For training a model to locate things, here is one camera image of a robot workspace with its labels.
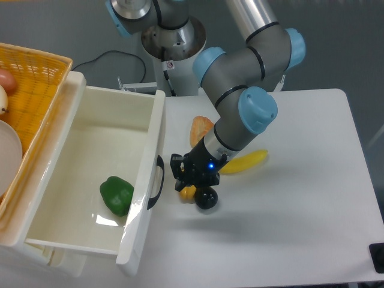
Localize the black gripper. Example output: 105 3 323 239
170 138 227 192

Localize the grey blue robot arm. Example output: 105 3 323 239
106 1 306 191

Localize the white drawer cabinet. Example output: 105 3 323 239
0 71 88 288

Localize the yellow bell pepper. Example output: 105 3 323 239
179 185 196 203

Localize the black eggplant toy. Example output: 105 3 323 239
194 187 218 210

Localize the orange croissant bread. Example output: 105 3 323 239
190 116 214 148

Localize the yellow banana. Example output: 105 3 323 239
220 149 268 175

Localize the green bell pepper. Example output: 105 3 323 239
99 176 134 217

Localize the yellow woven basket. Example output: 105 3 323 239
1 43 73 215

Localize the white plate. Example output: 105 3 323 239
0 121 22 196

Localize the black corner device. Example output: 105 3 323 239
369 242 384 274

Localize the white onion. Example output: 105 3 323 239
0 86 8 114

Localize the red apple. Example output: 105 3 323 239
0 69 17 94

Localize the black cable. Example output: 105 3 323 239
71 50 147 83

